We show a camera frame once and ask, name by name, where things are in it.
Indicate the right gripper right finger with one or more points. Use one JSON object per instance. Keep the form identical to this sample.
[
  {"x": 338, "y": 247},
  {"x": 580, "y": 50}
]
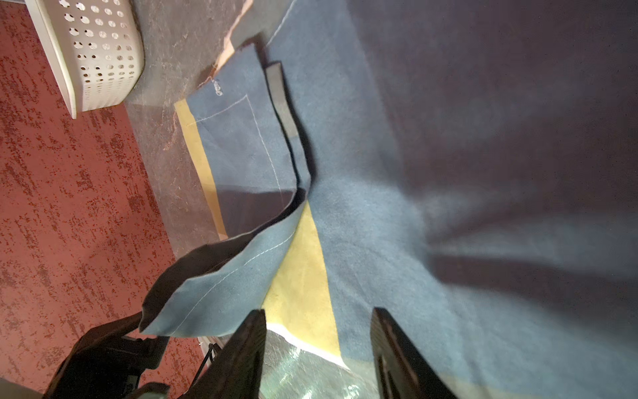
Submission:
[{"x": 401, "y": 371}]

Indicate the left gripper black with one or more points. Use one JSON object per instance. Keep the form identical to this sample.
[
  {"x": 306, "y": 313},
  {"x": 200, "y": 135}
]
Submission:
[{"x": 107, "y": 363}]

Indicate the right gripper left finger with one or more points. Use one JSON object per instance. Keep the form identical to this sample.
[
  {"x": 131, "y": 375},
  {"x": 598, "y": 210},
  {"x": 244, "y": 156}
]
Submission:
[{"x": 236, "y": 372}]

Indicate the blue beige white patchwork pillowcase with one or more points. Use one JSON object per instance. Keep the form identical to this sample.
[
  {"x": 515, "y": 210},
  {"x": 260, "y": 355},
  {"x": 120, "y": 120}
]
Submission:
[{"x": 470, "y": 166}]

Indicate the white perforated plastic basket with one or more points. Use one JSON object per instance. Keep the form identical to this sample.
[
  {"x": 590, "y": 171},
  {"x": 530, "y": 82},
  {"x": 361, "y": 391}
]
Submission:
[{"x": 93, "y": 47}]

